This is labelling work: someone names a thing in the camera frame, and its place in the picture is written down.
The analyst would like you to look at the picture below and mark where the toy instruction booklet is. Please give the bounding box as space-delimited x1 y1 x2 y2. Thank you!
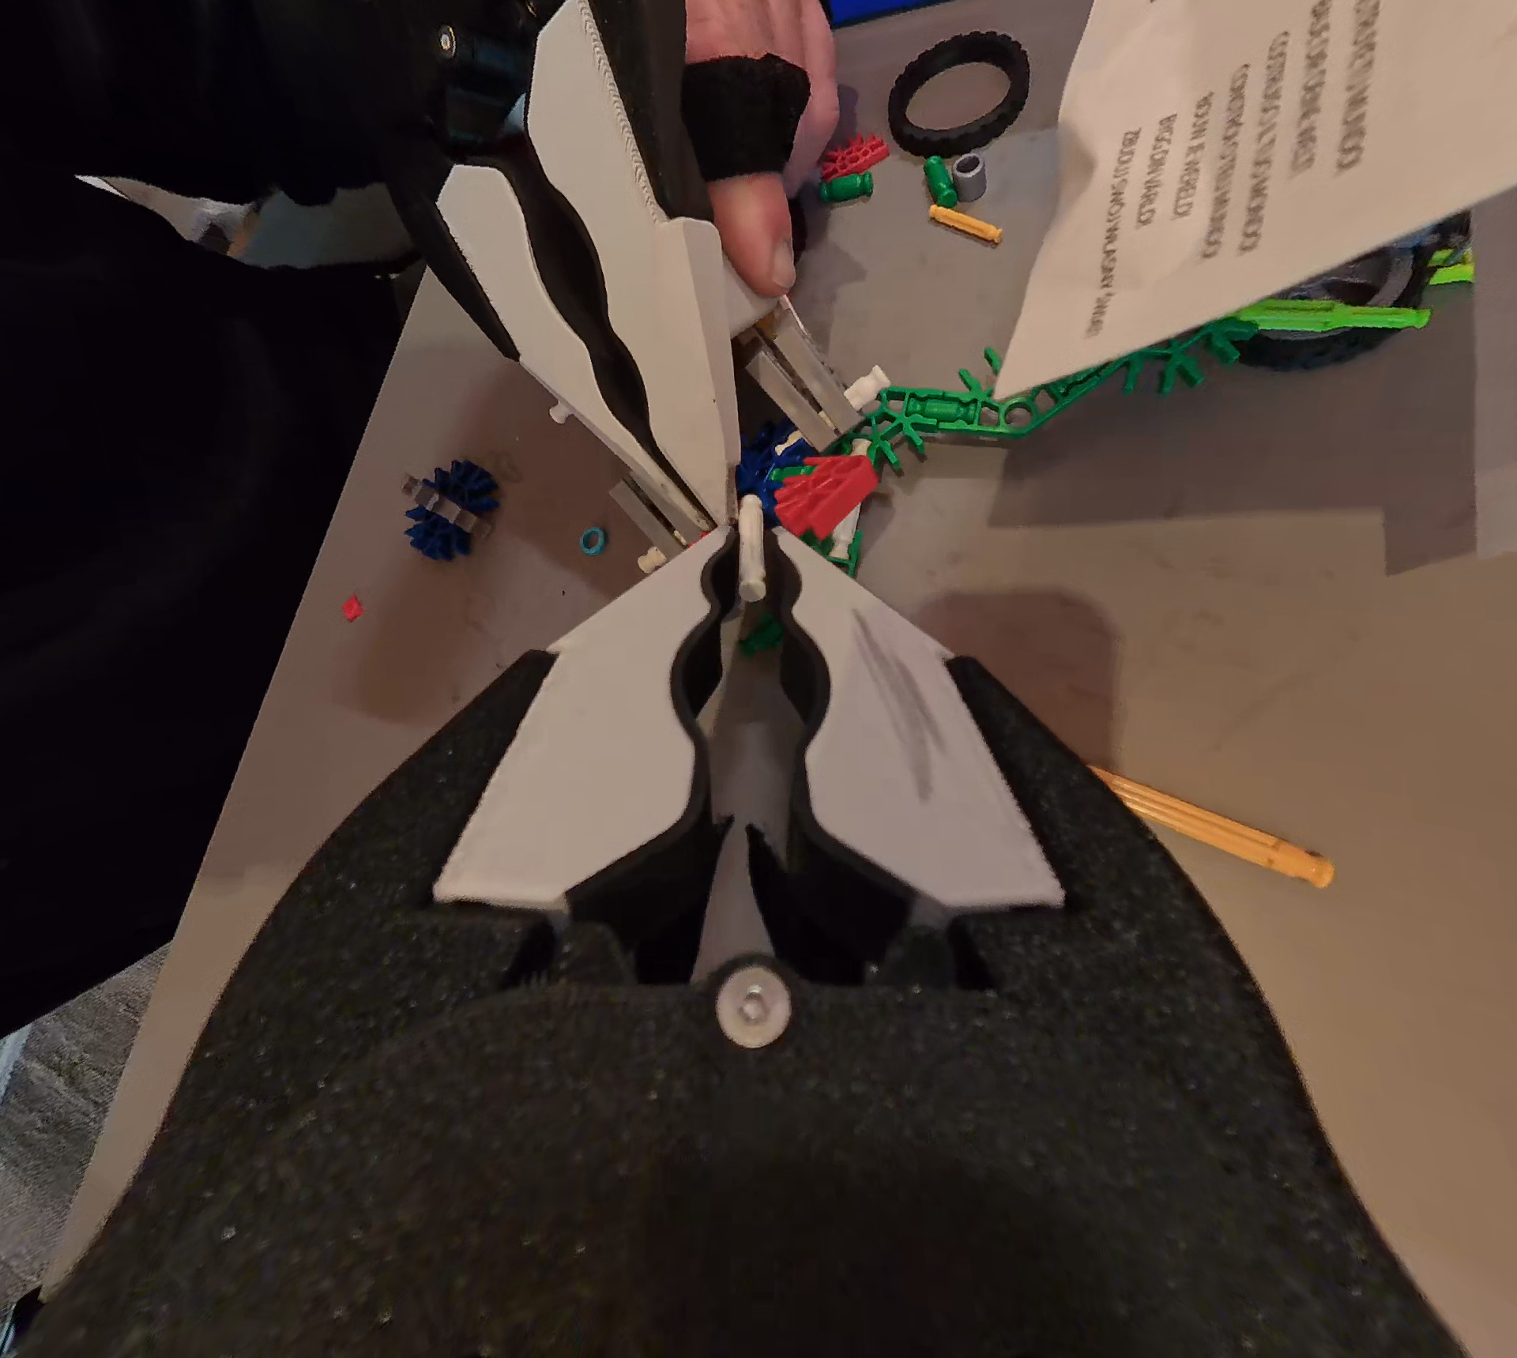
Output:
995 0 1517 399

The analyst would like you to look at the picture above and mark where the light green rod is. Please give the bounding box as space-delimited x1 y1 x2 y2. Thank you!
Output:
1239 297 1435 336

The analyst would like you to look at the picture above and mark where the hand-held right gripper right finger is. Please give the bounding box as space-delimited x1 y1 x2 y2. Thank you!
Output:
762 527 1067 918

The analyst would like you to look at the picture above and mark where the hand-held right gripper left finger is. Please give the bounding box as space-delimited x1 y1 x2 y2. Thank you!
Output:
437 527 745 915

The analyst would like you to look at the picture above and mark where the green connector chain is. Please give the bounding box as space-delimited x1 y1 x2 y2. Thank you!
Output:
852 315 1247 485

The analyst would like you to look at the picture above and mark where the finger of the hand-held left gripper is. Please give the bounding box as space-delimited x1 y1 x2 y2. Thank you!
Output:
527 0 762 527
437 162 720 539

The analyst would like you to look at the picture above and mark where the grey wheel with black tyre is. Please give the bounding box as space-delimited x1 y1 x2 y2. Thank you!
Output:
1234 207 1479 372

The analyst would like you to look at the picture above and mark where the long yellow rod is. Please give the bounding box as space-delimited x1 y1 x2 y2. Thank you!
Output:
1089 765 1336 890

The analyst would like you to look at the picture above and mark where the person's dark clothing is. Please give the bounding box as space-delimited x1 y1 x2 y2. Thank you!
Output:
0 0 534 1038

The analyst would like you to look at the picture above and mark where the blue red toy model core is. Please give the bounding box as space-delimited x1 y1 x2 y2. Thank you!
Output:
733 421 888 661

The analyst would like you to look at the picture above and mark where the blue grey snowflake connector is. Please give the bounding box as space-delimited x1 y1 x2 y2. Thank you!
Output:
403 458 503 562

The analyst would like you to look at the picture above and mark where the small black tyre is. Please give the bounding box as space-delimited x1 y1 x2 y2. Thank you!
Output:
888 33 1033 161

